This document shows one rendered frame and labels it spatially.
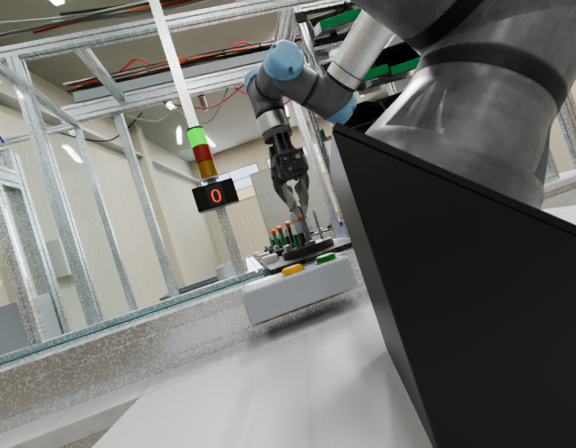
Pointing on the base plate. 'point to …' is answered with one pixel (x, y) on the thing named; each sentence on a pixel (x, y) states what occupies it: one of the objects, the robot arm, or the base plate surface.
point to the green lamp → (196, 137)
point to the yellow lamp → (207, 169)
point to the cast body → (297, 223)
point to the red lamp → (202, 153)
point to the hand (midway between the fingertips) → (300, 212)
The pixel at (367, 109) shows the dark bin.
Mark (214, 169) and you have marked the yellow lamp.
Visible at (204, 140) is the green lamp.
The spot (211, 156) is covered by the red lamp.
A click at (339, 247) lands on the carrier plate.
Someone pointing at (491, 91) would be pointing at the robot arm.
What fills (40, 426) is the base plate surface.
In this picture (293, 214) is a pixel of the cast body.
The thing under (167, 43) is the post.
